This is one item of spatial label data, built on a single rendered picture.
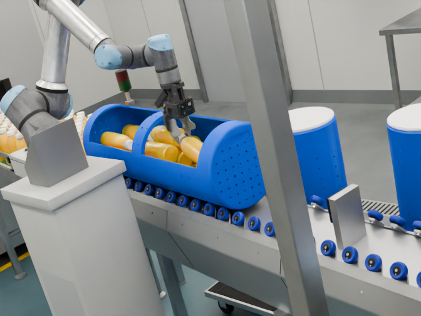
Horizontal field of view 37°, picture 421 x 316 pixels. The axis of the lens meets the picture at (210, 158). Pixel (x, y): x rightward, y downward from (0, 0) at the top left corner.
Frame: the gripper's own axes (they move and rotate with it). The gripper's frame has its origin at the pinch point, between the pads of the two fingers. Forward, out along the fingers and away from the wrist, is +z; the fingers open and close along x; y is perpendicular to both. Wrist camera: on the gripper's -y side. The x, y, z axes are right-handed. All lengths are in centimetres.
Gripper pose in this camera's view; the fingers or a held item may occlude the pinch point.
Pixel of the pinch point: (181, 137)
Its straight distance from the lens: 216.7
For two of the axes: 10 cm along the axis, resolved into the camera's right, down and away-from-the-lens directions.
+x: 7.6, -3.9, 5.2
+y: 6.1, 1.4, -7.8
